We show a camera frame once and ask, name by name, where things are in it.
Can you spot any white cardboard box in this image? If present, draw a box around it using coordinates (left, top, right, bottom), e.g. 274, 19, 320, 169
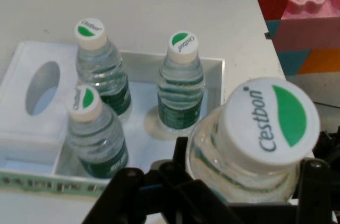
0, 40, 226, 195

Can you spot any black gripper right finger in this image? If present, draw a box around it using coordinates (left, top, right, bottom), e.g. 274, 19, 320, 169
291, 125, 340, 224

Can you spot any water bottle with white cap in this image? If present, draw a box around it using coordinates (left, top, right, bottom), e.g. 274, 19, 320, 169
185, 77, 321, 205
157, 30, 206, 131
65, 85, 130, 179
74, 18, 131, 116

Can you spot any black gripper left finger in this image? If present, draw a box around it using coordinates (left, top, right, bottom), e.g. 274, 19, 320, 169
81, 136, 240, 224

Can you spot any pink foam block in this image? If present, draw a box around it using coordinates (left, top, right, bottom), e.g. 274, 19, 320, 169
273, 0, 340, 49

